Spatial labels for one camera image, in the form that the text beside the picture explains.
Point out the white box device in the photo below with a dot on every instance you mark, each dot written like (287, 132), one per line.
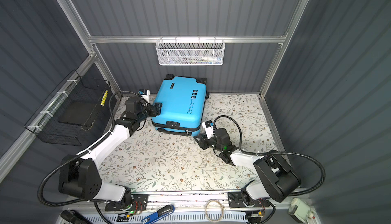
(300, 211)

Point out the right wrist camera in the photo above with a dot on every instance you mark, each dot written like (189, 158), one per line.
(209, 128)

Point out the items in white basket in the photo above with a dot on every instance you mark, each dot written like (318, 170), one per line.
(208, 60)

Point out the black wire wall basket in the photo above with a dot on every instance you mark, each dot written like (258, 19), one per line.
(44, 123)

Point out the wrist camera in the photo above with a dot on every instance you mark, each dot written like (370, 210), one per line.
(209, 128)
(145, 94)

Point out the blue black handled tool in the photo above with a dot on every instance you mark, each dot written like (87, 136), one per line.
(159, 214)

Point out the yellow marker pen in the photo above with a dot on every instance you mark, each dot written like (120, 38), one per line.
(104, 97)

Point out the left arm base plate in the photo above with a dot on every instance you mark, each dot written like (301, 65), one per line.
(139, 203)

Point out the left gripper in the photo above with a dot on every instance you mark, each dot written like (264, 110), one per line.
(154, 109)

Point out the black handle tool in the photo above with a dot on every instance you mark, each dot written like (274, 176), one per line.
(74, 217)

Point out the blue hard-shell suitcase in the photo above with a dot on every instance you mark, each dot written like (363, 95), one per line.
(183, 102)

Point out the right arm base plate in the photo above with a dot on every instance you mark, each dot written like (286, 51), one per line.
(235, 199)

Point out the floral table cloth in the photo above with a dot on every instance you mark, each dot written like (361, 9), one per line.
(153, 161)

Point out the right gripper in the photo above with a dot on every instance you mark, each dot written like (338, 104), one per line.
(204, 141)

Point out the white wire mesh basket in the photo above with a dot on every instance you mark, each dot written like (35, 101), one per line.
(166, 50)

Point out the black pad in basket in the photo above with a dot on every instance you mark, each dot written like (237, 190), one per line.
(79, 113)

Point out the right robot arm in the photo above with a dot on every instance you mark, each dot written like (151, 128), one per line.
(277, 179)

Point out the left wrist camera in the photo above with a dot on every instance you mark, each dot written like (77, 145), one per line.
(145, 94)

